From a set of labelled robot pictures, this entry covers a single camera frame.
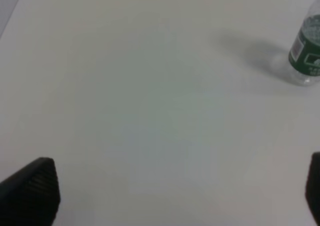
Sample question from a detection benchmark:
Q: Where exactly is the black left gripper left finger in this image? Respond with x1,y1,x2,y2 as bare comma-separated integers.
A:
0,157,61,226

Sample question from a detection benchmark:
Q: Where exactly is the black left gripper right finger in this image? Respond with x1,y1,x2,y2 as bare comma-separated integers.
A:
305,152,320,226

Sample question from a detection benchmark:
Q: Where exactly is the clear bottle green label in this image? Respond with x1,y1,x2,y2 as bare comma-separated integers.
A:
288,0,320,86

